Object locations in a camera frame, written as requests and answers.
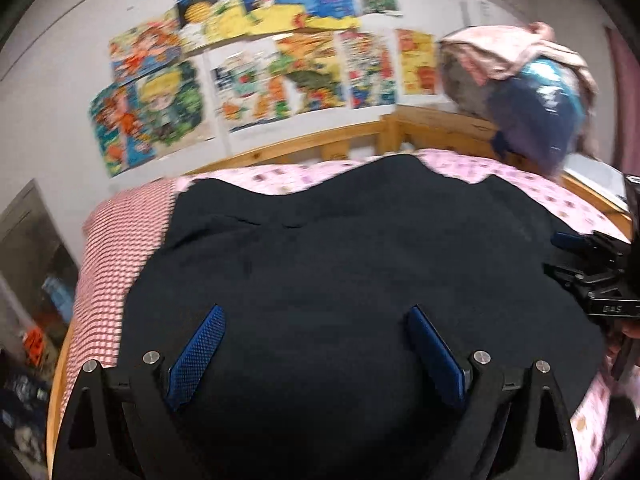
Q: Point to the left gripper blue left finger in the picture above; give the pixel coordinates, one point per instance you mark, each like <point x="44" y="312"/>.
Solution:
<point x="189" y="368"/>

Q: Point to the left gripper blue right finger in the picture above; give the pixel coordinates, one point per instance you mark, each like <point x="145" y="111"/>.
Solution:
<point x="450" y="375"/>

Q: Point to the large black garment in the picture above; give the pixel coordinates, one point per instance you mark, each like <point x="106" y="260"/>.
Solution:
<point x="314" y="377"/>

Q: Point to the plastic bag of clothes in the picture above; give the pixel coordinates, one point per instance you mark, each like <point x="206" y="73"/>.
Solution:
<point x="539" y="112"/>

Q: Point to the person's right hand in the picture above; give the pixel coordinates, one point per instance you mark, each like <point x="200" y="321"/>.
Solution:
<point x="620" y="331"/>

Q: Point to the white desk surface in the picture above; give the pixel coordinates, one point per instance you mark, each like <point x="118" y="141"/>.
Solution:
<point x="605" y="180"/>

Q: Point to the cluttered shelf items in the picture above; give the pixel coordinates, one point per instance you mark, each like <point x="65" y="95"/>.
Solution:
<point x="24" y="409"/>

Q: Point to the mermaid girl drawing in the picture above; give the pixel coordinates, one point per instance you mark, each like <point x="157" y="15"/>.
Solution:
<point x="119" y="127"/>

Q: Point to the pink floral cloth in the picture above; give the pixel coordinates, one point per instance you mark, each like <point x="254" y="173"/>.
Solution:
<point x="498" y="52"/>

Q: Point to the blond boy drawing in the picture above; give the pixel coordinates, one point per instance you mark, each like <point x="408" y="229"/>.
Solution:
<point x="174" y="108"/>

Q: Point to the yellow chick drawing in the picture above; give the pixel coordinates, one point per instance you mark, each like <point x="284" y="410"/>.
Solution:
<point x="417" y="59"/>

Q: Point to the oranges and cup drawing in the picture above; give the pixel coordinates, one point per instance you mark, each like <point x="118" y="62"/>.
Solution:
<point x="251" y="90"/>

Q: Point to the colourful doodle poster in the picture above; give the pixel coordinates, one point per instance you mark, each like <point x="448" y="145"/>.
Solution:
<point x="369" y="69"/>

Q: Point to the orange-haired girl drawing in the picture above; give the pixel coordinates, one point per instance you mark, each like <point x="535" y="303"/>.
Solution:
<point x="145" y="48"/>

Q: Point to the orange landscape drawing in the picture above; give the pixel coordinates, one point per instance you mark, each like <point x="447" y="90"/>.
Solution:
<point x="310" y="66"/>

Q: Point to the blue sea yellow sand painting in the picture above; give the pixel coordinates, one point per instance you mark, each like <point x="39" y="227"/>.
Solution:
<point x="205" y="23"/>

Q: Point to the wooden bed frame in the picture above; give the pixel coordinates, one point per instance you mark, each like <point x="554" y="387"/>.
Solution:
<point x="422" y="127"/>

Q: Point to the white wall paper notice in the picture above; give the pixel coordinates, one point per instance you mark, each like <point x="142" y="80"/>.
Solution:
<point x="479" y="13"/>

